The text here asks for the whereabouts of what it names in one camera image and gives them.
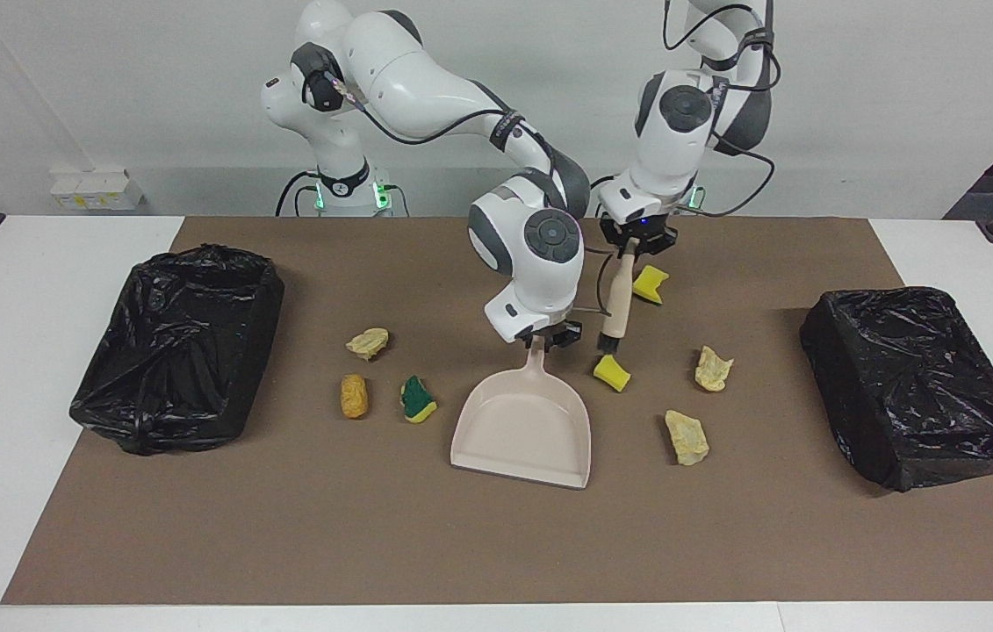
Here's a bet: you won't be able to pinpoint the bright yellow notched sponge piece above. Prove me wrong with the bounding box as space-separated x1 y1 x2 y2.
633 265 670 305

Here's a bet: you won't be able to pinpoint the beige hand brush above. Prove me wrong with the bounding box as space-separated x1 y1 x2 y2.
594 241 639 359

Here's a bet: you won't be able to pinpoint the beige plastic dustpan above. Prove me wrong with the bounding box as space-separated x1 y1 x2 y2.
450 344 593 490

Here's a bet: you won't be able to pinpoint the pale yellow sponge piece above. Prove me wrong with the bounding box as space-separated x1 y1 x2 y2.
694 345 735 393
665 409 711 467
345 327 391 362

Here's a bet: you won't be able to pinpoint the black bag lined bin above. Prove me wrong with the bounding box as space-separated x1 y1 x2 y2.
68 244 286 456
799 286 993 493

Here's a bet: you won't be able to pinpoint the green and yellow sponge piece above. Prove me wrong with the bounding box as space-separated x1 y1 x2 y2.
399 375 439 425

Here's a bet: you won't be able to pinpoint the orange brown sponge piece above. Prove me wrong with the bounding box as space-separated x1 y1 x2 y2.
339 374 371 420

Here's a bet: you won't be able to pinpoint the brown paper table mat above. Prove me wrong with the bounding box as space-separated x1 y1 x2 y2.
0 216 993 607

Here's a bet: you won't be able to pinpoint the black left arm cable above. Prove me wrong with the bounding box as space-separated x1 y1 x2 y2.
661 0 780 219

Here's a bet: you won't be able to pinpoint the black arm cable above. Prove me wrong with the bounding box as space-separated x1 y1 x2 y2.
329 75 550 168
661 0 780 219

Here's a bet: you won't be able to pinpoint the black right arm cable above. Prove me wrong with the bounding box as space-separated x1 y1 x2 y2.
329 75 550 168

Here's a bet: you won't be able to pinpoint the black base cable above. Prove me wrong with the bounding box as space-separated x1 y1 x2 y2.
275 169 321 218

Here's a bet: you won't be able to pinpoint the white wall socket boxes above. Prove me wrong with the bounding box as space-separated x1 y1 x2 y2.
49 169 146 212

